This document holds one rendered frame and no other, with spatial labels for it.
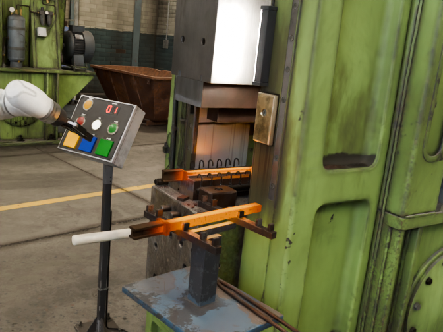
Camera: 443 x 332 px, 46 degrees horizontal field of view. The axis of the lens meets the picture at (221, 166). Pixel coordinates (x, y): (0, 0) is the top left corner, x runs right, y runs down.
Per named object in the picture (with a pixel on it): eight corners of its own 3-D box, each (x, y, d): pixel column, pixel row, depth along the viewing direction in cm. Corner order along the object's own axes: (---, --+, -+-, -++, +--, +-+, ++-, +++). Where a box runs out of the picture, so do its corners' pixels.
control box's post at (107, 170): (97, 334, 265) (107, 126, 239) (95, 331, 268) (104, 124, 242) (105, 333, 267) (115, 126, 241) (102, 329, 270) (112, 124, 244)
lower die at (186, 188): (192, 200, 198) (194, 178, 196) (168, 186, 214) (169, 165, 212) (277, 192, 221) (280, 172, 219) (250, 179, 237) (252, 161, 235)
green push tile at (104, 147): (106, 157, 225) (113, 141, 226) (93, 153, 229) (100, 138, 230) (109, 158, 227) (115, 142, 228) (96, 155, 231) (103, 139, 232)
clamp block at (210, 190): (209, 211, 188) (211, 193, 187) (197, 203, 195) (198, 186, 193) (236, 207, 195) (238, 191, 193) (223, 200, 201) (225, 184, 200)
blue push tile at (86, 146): (89, 152, 230) (96, 137, 232) (77, 149, 233) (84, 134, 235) (92, 153, 231) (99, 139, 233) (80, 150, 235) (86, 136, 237)
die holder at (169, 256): (188, 327, 193) (198, 214, 183) (144, 283, 224) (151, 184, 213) (300, 299, 224) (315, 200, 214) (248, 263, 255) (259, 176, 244)
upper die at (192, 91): (200, 108, 189) (203, 82, 187) (175, 99, 205) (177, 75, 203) (288, 109, 213) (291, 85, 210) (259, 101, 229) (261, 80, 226)
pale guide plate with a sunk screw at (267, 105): (267, 145, 177) (273, 95, 173) (252, 139, 184) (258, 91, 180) (273, 145, 178) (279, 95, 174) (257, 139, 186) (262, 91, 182)
